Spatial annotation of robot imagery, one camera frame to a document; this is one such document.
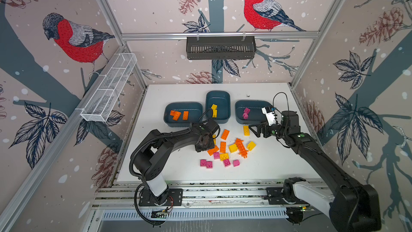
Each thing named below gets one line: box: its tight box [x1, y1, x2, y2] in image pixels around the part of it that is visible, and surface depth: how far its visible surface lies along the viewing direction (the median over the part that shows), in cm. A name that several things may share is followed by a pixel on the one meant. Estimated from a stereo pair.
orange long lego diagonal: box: [207, 145, 220, 157], surface depth 89 cm
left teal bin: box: [163, 101, 204, 128], surface depth 106 cm
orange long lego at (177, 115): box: [172, 111, 182, 121], surface depth 106 cm
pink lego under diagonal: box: [213, 151, 220, 160], surface depth 87 cm
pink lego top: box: [243, 107, 251, 116], surface depth 106 cm
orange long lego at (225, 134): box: [221, 128, 230, 141], surface depth 97 cm
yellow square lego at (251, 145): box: [246, 141, 257, 151], surface depth 91 cm
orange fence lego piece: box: [234, 138, 249, 159], surface depth 90 cm
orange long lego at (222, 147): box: [219, 141, 227, 154], surface depth 92 cm
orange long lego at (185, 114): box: [182, 110, 190, 121], surface depth 106 cm
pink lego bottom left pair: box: [206, 160, 213, 169], surface depth 85 cm
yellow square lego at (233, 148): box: [228, 143, 238, 154], surface depth 89 cm
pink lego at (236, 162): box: [232, 159, 241, 168], surface depth 85 cm
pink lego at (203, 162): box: [200, 158, 207, 168], surface depth 85 cm
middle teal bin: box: [205, 90, 232, 125], surface depth 109 cm
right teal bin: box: [234, 99, 272, 125], surface depth 103 cm
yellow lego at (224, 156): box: [219, 153, 230, 162], surface depth 87 cm
